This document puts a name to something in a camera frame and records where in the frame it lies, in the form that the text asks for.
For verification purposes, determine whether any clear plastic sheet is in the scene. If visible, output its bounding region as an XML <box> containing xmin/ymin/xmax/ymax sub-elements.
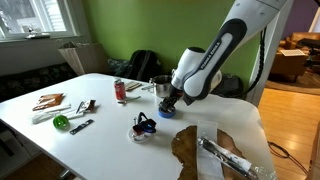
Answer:
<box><xmin>195</xmin><ymin>120</ymin><xmax>225</xmax><ymax>180</ymax></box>

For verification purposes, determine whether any small object on windowsill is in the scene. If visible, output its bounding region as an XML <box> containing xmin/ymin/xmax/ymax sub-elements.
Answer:
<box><xmin>24</xmin><ymin>26</ymin><xmax>51</xmax><ymax>40</ymax></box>

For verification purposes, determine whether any dark floral fabric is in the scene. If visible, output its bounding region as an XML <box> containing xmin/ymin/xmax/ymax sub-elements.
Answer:
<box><xmin>107</xmin><ymin>58</ymin><xmax>132</xmax><ymax>77</ymax></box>

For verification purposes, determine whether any white paper sheet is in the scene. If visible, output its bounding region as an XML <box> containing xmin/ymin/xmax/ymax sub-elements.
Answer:
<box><xmin>280</xmin><ymin>48</ymin><xmax>306</xmax><ymax>57</ymax></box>

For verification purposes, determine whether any small red object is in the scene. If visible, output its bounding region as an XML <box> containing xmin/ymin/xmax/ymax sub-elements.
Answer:
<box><xmin>132</xmin><ymin>124</ymin><xmax>145</xmax><ymax>137</ymax></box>

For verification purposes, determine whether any silver metal utensil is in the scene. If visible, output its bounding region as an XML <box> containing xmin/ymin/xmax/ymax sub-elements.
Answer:
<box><xmin>117</xmin><ymin>95</ymin><xmax>142</xmax><ymax>105</ymax></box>

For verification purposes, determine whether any short white plastic item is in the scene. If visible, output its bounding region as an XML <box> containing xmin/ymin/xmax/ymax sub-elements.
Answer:
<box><xmin>63</xmin><ymin>109</ymin><xmax>86</xmax><ymax>121</ymax></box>

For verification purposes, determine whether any silver metal pot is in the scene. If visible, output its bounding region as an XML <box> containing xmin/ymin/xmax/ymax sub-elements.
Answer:
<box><xmin>149</xmin><ymin>74</ymin><xmax>175</xmax><ymax>99</ymax></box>

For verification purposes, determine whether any red soda can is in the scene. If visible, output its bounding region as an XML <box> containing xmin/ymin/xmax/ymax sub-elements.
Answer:
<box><xmin>113</xmin><ymin>78</ymin><xmax>128</xmax><ymax>102</ymax></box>

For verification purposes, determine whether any black flat strip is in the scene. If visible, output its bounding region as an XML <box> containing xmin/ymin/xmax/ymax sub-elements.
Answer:
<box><xmin>69</xmin><ymin>118</ymin><xmax>95</xmax><ymax>136</ymax></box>

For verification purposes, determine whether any tan flat card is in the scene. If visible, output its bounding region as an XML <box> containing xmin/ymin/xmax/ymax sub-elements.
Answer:
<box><xmin>124</xmin><ymin>80</ymin><xmax>143</xmax><ymax>92</ymax></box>

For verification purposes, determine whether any clear bag with cutlery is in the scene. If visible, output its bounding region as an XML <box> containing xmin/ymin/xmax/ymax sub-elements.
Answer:
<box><xmin>197</xmin><ymin>136</ymin><xmax>278</xmax><ymax>180</ymax></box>

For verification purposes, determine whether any green round plastic object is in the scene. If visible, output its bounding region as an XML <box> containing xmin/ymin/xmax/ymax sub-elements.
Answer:
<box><xmin>52</xmin><ymin>114</ymin><xmax>71</xmax><ymax>131</ymax></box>

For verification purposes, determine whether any white framed window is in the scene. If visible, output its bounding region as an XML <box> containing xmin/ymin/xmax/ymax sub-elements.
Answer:
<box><xmin>0</xmin><ymin>0</ymin><xmax>83</xmax><ymax>42</ymax></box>

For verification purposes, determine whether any dark floral bench cushion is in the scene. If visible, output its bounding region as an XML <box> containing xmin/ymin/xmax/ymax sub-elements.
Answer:
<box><xmin>0</xmin><ymin>62</ymin><xmax>79</xmax><ymax>103</ymax></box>

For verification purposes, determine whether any small dark snack packet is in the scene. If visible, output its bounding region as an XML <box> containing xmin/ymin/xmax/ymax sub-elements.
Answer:
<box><xmin>75</xmin><ymin>99</ymin><xmax>98</xmax><ymax>115</ymax></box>

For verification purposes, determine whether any long white plastic item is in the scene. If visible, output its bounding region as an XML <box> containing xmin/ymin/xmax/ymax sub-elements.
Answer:
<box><xmin>31</xmin><ymin>103</ymin><xmax>73</xmax><ymax>125</ymax></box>

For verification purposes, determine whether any black bag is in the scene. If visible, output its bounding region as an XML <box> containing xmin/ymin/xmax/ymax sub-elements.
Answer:
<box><xmin>212</xmin><ymin>73</ymin><xmax>245</xmax><ymax>99</ymax></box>

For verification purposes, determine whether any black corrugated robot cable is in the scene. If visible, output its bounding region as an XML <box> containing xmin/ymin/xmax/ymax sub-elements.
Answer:
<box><xmin>233</xmin><ymin>26</ymin><xmax>268</xmax><ymax>100</ymax></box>

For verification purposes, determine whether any brown paper bag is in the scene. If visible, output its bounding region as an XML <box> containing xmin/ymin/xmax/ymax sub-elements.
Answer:
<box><xmin>57</xmin><ymin>41</ymin><xmax>109</xmax><ymax>76</ymax></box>

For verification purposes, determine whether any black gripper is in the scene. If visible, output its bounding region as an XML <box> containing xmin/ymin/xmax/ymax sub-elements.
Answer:
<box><xmin>159</xmin><ymin>87</ymin><xmax>184</xmax><ymax>115</ymax></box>

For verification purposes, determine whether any blue black strap item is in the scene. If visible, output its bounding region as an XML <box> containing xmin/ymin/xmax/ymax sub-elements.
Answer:
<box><xmin>133</xmin><ymin>111</ymin><xmax>158</xmax><ymax>135</ymax></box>

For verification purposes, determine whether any black backpack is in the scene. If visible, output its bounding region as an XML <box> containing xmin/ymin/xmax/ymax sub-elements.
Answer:
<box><xmin>123</xmin><ymin>49</ymin><xmax>164</xmax><ymax>83</ymax></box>

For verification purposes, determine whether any brown wooden slab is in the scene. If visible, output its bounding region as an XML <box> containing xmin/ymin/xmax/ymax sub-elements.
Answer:
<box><xmin>170</xmin><ymin>124</ymin><xmax>255</xmax><ymax>180</ymax></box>

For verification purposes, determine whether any black floor cable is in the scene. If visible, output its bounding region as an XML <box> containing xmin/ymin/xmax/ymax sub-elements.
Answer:
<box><xmin>267</xmin><ymin>140</ymin><xmax>310</xmax><ymax>175</ymax></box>

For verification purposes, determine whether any brown armchair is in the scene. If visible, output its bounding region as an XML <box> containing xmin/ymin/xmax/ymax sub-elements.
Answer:
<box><xmin>269</xmin><ymin>31</ymin><xmax>320</xmax><ymax>83</ymax></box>

